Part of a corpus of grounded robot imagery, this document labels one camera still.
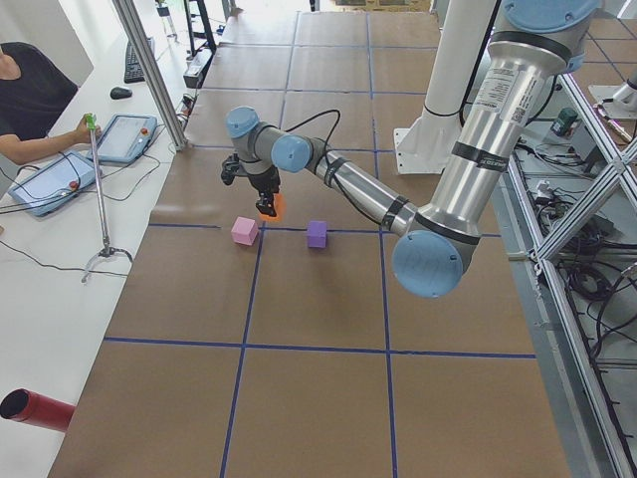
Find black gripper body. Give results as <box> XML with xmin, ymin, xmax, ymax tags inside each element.
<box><xmin>248</xmin><ymin>166</ymin><xmax>281</xmax><ymax>195</ymax></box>

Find orange foam cube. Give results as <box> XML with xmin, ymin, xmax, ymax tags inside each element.
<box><xmin>260</xmin><ymin>193</ymin><xmax>287</xmax><ymax>222</ymax></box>

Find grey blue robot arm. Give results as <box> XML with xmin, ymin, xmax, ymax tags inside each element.
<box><xmin>221</xmin><ymin>1</ymin><xmax>598</xmax><ymax>298</ymax></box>

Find person's right hand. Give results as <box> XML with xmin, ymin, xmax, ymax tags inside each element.
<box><xmin>72</xmin><ymin>118</ymin><xmax>102</xmax><ymax>144</ymax></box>

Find pink foam cube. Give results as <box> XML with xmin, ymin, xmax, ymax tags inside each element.
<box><xmin>231</xmin><ymin>216</ymin><xmax>259</xmax><ymax>246</ymax></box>

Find purple foam cube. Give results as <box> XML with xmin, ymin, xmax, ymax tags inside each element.
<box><xmin>306</xmin><ymin>220</ymin><xmax>327</xmax><ymax>249</ymax></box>

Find upper teach pendant tablet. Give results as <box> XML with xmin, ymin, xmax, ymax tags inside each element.
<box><xmin>97</xmin><ymin>114</ymin><xmax>157</xmax><ymax>165</ymax></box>

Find teach pendant tablet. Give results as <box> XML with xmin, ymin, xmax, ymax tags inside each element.
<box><xmin>97</xmin><ymin>114</ymin><xmax>157</xmax><ymax>165</ymax></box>
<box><xmin>1</xmin><ymin>150</ymin><xmax>96</xmax><ymax>217</ymax></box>

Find black keyboard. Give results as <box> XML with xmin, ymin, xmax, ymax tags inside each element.
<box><xmin>123</xmin><ymin>41</ymin><xmax>145</xmax><ymax>84</ymax></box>

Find black computer mouse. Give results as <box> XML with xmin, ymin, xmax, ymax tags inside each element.
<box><xmin>109</xmin><ymin>87</ymin><xmax>132</xmax><ymax>100</ymax></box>

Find lower teach pendant tablet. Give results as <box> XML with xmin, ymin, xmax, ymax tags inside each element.
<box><xmin>1</xmin><ymin>150</ymin><xmax>96</xmax><ymax>217</ymax></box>

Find person in black shirt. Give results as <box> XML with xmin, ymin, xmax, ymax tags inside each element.
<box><xmin>1</xmin><ymin>42</ymin><xmax>79</xmax><ymax>165</ymax></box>

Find green power box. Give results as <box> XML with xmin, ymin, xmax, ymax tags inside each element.
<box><xmin>550</xmin><ymin>108</ymin><xmax>578</xmax><ymax>137</ymax></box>

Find red cylinder tube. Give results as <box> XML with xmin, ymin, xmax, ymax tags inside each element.
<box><xmin>1</xmin><ymin>388</ymin><xmax>75</xmax><ymax>432</ymax></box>

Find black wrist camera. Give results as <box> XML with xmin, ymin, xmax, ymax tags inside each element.
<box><xmin>220</xmin><ymin>153</ymin><xmax>244</xmax><ymax>186</ymax></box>

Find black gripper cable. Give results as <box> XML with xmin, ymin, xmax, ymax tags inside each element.
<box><xmin>283</xmin><ymin>109</ymin><xmax>342</xmax><ymax>150</ymax></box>

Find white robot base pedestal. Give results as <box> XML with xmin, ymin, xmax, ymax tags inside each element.
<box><xmin>394</xmin><ymin>0</ymin><xmax>500</xmax><ymax>174</ymax></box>

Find grabber stick green handle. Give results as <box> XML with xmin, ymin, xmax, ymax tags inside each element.
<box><xmin>81</xmin><ymin>113</ymin><xmax>133</xmax><ymax>284</ymax></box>

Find aluminium frame post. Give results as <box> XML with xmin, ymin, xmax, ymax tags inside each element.
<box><xmin>112</xmin><ymin>0</ymin><xmax>187</xmax><ymax>151</ymax></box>

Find aluminium frame rail right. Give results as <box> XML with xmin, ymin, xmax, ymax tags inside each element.
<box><xmin>496</xmin><ymin>65</ymin><xmax>636</xmax><ymax>477</ymax></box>

